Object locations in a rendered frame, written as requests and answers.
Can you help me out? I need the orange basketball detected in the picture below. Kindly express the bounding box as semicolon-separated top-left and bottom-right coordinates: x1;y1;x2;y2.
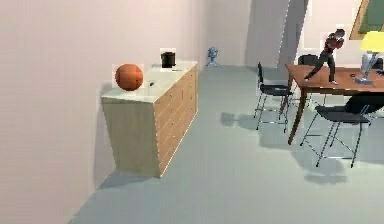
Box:
114;63;145;92

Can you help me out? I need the brown wooden table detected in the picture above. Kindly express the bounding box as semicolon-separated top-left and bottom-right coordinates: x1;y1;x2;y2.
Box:
285;63;384;146

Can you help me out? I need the yellow shade table lamp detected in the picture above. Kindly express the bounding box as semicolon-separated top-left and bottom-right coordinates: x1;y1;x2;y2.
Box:
354;30;384;85

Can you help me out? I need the wooden framed green picture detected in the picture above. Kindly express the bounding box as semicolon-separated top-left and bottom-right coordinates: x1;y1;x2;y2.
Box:
349;0;384;41

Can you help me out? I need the black cylindrical container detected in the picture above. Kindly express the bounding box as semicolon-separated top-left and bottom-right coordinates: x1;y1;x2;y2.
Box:
160;51;177;69

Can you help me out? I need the blue figurine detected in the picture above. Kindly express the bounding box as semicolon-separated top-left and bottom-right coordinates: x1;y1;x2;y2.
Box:
205;46;220;68

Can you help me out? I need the dark human statue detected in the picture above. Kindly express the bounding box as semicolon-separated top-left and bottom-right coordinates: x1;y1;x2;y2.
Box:
303;28;347;86

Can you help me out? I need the light wooden chest of drawers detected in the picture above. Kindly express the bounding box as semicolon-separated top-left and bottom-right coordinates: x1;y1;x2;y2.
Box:
100;60;200;179

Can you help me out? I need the black metal chair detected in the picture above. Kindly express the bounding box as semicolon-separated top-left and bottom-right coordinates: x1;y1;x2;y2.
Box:
297;54;319;66
299;94;384;169
253;61;294;134

